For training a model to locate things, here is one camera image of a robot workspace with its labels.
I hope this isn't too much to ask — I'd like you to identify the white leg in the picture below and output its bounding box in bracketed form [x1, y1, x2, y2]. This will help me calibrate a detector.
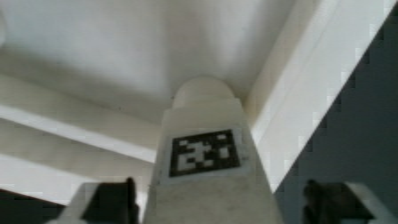
[143, 77, 282, 224]

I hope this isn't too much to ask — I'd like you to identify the white square tabletop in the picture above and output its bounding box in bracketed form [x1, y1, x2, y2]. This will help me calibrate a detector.
[0, 0, 398, 203]

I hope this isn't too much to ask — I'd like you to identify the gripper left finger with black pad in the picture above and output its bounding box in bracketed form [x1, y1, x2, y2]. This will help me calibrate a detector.
[45, 176, 141, 224]

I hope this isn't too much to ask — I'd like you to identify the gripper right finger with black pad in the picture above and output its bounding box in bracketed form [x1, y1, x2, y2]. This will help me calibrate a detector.
[299, 179, 398, 224]

